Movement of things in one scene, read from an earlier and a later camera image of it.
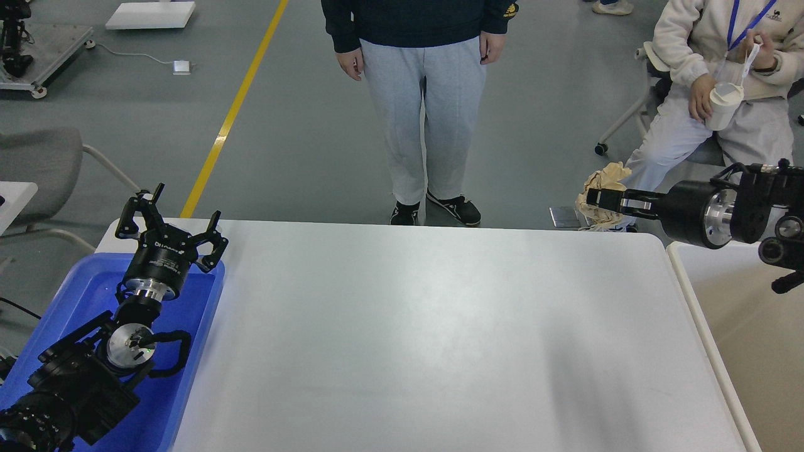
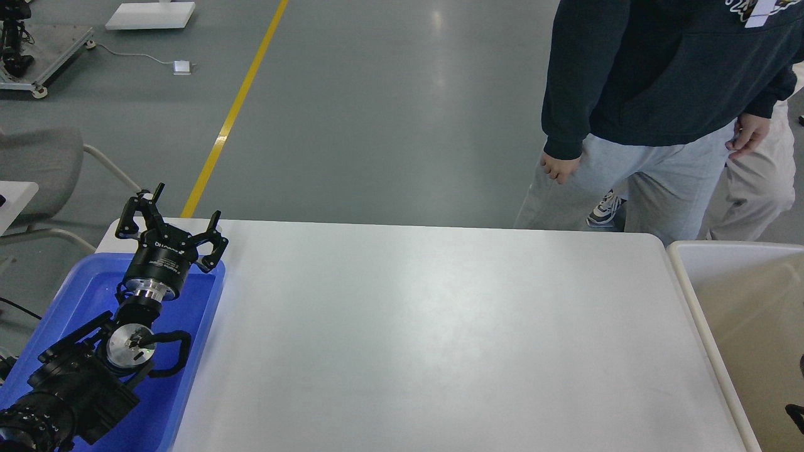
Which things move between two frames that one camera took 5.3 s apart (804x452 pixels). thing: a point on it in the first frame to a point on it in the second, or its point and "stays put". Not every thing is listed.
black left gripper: (157, 269) stays put
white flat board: (147, 15) stays put
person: (402, 45) to (641, 91)
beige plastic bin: (757, 334) stays put
